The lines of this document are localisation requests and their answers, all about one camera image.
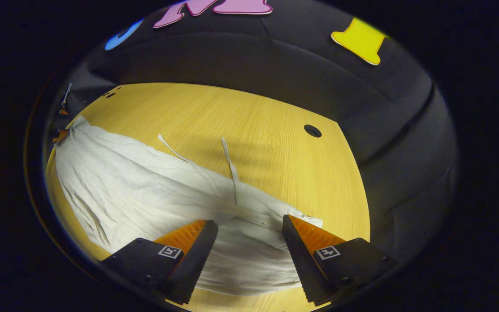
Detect white jeans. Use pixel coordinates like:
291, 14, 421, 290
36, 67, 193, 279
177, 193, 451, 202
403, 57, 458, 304
55, 115, 324, 297

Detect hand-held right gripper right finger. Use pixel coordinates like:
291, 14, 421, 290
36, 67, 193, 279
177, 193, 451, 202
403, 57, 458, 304
282, 214, 399, 306

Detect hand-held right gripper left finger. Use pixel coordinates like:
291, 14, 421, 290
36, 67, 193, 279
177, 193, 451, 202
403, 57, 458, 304
99, 219, 219, 306

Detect black backdrop cloth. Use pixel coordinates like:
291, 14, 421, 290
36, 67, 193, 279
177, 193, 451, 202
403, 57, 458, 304
44, 0, 459, 260

